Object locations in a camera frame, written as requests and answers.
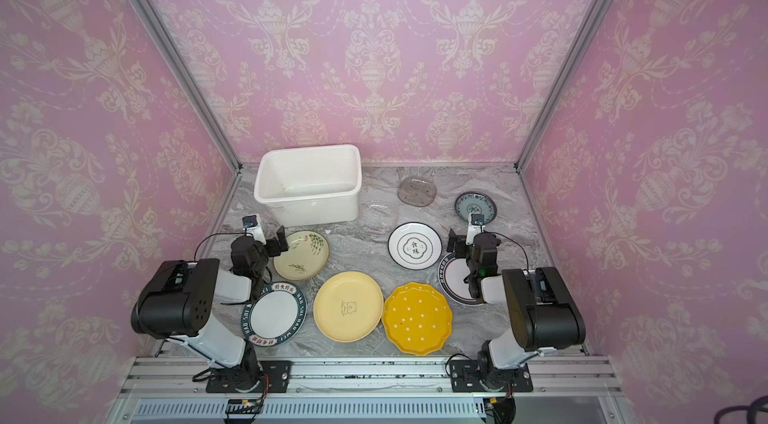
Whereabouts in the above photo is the green rimmed white plate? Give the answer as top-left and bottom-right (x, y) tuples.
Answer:
(240, 282), (307, 347)

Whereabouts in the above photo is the yellow polka dot plate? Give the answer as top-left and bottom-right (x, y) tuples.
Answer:
(382, 283), (453, 357)

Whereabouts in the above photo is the pale yellow bear plate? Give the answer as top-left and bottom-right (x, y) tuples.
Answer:
(313, 271), (384, 343)

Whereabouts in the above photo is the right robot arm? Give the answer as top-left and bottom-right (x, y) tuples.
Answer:
(447, 226), (586, 375)

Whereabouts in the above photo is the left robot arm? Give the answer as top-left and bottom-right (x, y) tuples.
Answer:
(131, 225), (289, 369)

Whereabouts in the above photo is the white plastic bin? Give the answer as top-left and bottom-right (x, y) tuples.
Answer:
(253, 144), (362, 227)

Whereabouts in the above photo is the white plate red green rim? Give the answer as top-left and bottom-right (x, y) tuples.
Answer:
(438, 253), (483, 306)

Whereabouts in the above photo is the beige willow painted plate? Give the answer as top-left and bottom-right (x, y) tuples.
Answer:
(273, 230), (330, 282)

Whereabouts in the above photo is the white plate black emblem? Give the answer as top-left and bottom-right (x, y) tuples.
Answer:
(387, 222), (443, 270)

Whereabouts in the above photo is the small blue patterned dish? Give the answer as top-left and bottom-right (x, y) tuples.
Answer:
(454, 191), (498, 224)

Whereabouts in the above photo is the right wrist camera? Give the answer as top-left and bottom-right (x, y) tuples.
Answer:
(466, 213), (485, 245)

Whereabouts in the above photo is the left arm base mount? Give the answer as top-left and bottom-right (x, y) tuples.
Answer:
(205, 360), (292, 394)

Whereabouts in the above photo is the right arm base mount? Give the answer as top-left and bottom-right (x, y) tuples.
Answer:
(445, 358), (534, 394)

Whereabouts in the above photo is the aluminium front rail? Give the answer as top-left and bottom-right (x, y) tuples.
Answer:
(107, 354), (633, 423)

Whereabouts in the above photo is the left corner aluminium post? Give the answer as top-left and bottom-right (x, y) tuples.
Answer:
(128, 0), (242, 174)

